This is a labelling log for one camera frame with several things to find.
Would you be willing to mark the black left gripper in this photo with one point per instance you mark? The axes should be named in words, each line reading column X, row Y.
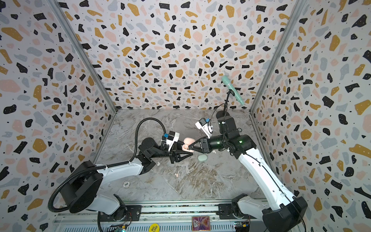
column 175, row 156

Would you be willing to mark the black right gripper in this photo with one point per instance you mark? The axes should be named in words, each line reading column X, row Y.
column 205, row 144

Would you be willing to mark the pink earbud case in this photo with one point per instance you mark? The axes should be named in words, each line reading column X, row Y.
column 187, row 142

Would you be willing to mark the mint green earbud case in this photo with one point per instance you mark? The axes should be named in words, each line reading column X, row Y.
column 202, row 158

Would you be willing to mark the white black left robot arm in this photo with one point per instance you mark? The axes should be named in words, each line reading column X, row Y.
column 82, row 191

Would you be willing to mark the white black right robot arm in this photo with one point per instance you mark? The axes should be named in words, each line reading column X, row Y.
column 282, row 210

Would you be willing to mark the black microphone stand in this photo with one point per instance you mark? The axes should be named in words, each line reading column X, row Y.
column 224, row 112

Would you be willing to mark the pink square sticker card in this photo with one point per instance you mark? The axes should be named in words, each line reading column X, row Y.
column 201, row 224

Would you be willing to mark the mint green toy microphone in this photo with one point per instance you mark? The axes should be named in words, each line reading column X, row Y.
column 227, row 82

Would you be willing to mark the yellow round sticker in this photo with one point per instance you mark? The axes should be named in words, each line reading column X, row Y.
column 154, row 228

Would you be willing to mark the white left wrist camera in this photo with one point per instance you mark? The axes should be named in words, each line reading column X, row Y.
column 171, row 138

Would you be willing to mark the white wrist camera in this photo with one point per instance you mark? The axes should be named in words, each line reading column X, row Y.
column 204, row 125
column 171, row 138

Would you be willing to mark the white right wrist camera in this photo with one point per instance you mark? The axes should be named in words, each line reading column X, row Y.
column 204, row 125

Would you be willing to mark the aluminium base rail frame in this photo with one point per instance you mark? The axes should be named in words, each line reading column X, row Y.
column 171, row 216

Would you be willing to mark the right aluminium corner post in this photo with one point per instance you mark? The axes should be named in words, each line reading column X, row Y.
column 297, row 10

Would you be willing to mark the aluminium corner post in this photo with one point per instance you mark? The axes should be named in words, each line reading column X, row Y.
column 62, row 19
column 297, row 10

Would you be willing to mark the left aluminium corner post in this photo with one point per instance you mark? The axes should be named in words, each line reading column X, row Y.
column 62, row 19

